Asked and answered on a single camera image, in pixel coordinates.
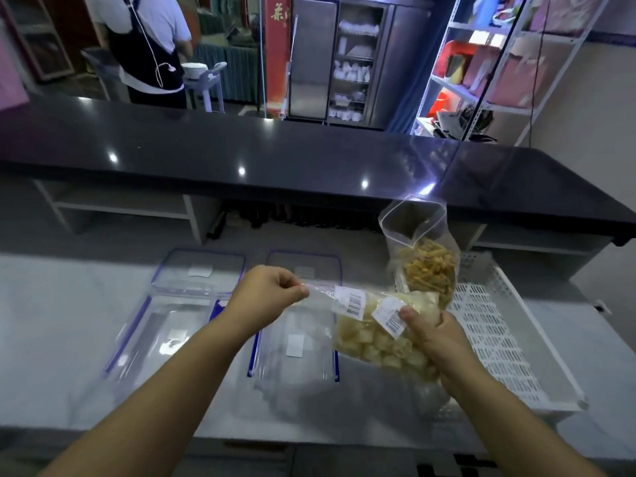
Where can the teal skirted table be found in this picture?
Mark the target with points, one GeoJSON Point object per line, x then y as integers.
{"type": "Point", "coordinates": [238, 74]}

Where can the black cylindrical canister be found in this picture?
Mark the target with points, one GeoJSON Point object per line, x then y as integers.
{"type": "Point", "coordinates": [216, 228]}

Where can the pink plastic bin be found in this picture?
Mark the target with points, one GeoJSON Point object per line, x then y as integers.
{"type": "Point", "coordinates": [10, 79]}

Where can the person's right forearm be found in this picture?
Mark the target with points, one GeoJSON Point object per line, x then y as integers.
{"type": "Point", "coordinates": [507, 432]}

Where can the red standing banner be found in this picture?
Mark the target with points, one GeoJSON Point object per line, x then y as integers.
{"type": "Point", "coordinates": [275, 54]}

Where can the wide pink gift bag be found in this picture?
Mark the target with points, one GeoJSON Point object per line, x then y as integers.
{"type": "Point", "coordinates": [517, 81]}

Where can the black small appliance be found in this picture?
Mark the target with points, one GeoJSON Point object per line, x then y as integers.
{"type": "Point", "coordinates": [477, 121]}

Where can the red bucket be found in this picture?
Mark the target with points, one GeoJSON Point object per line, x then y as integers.
{"type": "Point", "coordinates": [439, 106]}

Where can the bag of pale round snacks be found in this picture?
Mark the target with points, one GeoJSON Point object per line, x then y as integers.
{"type": "Point", "coordinates": [323, 293]}

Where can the clear blue-clipped plastic container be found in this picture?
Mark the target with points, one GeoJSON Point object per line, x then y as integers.
{"type": "Point", "coordinates": [164, 332]}
{"type": "Point", "coordinates": [293, 362]}

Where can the white flat mop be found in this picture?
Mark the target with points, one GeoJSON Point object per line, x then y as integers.
{"type": "Point", "coordinates": [287, 74]}

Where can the pale plastic serving cart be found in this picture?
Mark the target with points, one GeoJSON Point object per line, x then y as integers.
{"type": "Point", "coordinates": [213, 76]}

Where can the person's left forearm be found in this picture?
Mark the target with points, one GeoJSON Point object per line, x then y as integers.
{"type": "Point", "coordinates": [149, 407]}

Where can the blue bottle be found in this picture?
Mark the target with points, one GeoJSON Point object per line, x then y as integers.
{"type": "Point", "coordinates": [489, 7]}

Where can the white small appliance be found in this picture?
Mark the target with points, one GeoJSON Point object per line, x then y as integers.
{"type": "Point", "coordinates": [447, 125]}

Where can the stainless steel dish cabinet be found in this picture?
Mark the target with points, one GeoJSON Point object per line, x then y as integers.
{"type": "Point", "coordinates": [313, 54]}

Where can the red gift box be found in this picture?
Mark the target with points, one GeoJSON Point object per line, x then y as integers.
{"type": "Point", "coordinates": [439, 57]}

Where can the white metal shelf rack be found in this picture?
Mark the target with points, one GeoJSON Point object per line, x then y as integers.
{"type": "Point", "coordinates": [462, 91]}

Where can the narrow pink gift bag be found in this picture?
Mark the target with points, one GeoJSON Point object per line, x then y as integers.
{"type": "Point", "coordinates": [479, 69]}

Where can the bag of yellow strip snacks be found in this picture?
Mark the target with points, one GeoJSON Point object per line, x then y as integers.
{"type": "Point", "coordinates": [412, 213]}

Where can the blue curtain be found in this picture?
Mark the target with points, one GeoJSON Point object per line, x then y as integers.
{"type": "Point", "coordinates": [401, 119]}

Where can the blue-bordered wall poster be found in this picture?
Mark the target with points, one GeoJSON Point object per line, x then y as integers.
{"type": "Point", "coordinates": [616, 37]}

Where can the clear lid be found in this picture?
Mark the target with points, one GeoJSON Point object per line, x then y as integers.
{"type": "Point", "coordinates": [318, 265]}
{"type": "Point", "coordinates": [174, 273]}

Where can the white perforated plastic basket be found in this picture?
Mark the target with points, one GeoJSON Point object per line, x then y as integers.
{"type": "Point", "coordinates": [497, 342]}

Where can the patterned pink gift bag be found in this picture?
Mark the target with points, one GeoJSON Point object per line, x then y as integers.
{"type": "Point", "coordinates": [566, 12]}

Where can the person's right hand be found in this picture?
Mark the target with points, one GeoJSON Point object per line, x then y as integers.
{"type": "Point", "coordinates": [447, 352]}

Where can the white wall socket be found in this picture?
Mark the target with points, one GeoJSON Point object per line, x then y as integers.
{"type": "Point", "coordinates": [602, 307]}

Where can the group of white dishes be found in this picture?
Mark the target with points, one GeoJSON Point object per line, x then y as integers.
{"type": "Point", "coordinates": [353, 71]}

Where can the dark wood display cabinet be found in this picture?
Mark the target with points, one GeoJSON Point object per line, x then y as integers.
{"type": "Point", "coordinates": [44, 44]}

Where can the pile of pale food cubes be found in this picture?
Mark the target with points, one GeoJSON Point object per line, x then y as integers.
{"type": "Point", "coordinates": [377, 342]}

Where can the stack of white plates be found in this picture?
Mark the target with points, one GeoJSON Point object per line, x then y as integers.
{"type": "Point", "coordinates": [194, 69]}

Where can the black top bar counter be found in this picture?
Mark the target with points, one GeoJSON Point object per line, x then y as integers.
{"type": "Point", "coordinates": [248, 144]}

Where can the person's left hand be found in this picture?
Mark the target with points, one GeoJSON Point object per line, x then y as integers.
{"type": "Point", "coordinates": [263, 298]}

